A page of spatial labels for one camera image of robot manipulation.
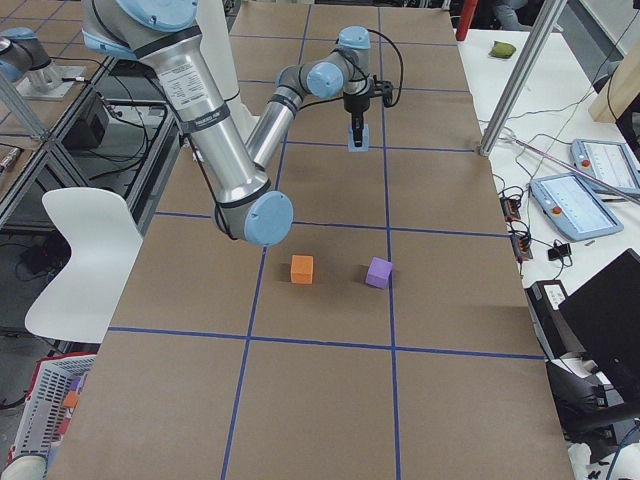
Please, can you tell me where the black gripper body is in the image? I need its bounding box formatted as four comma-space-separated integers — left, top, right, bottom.
343, 75, 394, 117

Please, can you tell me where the light blue foam block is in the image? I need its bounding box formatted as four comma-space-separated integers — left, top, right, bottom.
346, 124, 371, 153

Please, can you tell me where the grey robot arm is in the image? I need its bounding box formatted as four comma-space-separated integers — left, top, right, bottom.
82, 0, 375, 247

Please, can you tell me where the purple foam block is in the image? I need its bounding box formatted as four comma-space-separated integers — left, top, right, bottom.
365, 257, 393, 289

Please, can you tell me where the orange foam block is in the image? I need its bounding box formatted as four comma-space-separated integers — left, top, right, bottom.
290, 254, 314, 285

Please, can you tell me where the green bean bag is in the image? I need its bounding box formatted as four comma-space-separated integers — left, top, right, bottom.
489, 41, 517, 60

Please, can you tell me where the front teach pendant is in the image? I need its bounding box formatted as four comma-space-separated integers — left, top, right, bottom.
530, 174, 623, 241

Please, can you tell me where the teach pendant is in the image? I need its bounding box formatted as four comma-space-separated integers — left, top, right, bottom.
570, 139, 639, 194
530, 174, 623, 241

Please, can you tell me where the rear teach pendant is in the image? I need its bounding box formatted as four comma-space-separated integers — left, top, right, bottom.
570, 139, 639, 194

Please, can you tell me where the black power box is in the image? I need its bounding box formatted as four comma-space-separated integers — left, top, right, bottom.
62, 95, 109, 150

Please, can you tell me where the white plastic chair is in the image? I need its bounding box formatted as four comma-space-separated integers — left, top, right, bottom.
25, 187, 143, 344

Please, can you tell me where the black laptop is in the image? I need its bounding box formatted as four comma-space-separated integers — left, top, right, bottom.
559, 248, 639, 401

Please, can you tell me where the black monitor stand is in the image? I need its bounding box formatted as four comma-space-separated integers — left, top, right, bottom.
546, 362, 639, 449

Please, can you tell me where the white plastic basket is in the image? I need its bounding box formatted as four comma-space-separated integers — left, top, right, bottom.
7, 353, 96, 463

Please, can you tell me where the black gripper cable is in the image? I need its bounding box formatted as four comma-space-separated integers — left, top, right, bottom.
367, 28, 405, 109

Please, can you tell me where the aluminium frame post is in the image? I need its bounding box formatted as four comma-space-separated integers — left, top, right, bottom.
478, 0, 567, 157

